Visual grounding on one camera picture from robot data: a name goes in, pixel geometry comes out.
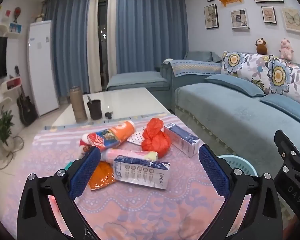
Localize white blue milk carton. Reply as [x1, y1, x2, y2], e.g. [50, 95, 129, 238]
[113, 155, 171, 190]
[164, 123, 202, 158]

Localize crown framed picture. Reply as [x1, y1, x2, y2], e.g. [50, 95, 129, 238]
[261, 7, 277, 24]

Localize pink pig plush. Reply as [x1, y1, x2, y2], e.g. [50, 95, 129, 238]
[279, 38, 294, 61]

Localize red white paper cup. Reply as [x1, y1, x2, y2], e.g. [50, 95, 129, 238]
[79, 133, 91, 158]

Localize light blue plastic basket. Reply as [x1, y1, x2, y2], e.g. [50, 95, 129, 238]
[218, 154, 258, 177]

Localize beige cylindrical thermos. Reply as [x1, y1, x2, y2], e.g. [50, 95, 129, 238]
[70, 86, 88, 123]

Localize white black-heart paper bag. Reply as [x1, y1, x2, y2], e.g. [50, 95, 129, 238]
[127, 126, 146, 146]

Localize pink floral table cloth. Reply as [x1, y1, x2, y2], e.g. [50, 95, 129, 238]
[1, 122, 224, 239]

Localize white refrigerator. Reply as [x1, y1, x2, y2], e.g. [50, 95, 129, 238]
[28, 21, 59, 116]

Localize newspaper framed picture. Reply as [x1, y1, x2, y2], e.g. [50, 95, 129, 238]
[230, 9, 249, 29]

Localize black acoustic guitar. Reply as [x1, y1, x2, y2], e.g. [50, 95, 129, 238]
[17, 80, 38, 127]

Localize black car key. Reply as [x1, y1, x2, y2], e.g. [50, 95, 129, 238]
[105, 112, 113, 120]

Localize tall dark framed picture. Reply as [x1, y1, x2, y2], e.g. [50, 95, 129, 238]
[204, 4, 219, 29]

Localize white coffee table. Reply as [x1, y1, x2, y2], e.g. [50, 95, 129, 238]
[51, 87, 171, 128]

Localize striped armrest cover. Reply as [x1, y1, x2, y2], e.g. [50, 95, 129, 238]
[168, 60, 222, 77]

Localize butterfly framed picture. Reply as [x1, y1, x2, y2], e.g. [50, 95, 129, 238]
[282, 7, 300, 33]

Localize blue red snack bag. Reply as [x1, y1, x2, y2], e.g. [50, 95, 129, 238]
[87, 127, 124, 152]

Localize floral sofa back cushion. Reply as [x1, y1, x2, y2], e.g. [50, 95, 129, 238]
[221, 51, 300, 103]

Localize blue throw pillow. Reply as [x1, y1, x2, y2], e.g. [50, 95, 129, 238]
[260, 94, 300, 123]
[205, 74, 265, 98]

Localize blue fabric sofa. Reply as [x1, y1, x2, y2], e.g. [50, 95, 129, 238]
[107, 51, 300, 174]

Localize dark brown cup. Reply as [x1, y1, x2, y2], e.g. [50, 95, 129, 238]
[87, 96, 103, 120]

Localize blue curtains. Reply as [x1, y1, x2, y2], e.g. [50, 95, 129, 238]
[43, 0, 188, 97]

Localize brown monkey plush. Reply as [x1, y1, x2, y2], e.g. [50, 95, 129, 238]
[255, 38, 268, 55]

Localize green potted plant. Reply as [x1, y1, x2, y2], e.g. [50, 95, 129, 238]
[0, 107, 14, 146]

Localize orange foil wrapper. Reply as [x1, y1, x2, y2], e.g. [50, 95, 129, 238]
[88, 161, 116, 191]

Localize red plastic bag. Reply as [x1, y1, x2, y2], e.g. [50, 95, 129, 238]
[141, 118, 171, 159]

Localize cream curtain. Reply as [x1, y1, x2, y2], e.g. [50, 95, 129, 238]
[87, 0, 117, 93]

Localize orange white paper cup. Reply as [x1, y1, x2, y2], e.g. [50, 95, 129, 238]
[110, 120, 135, 142]

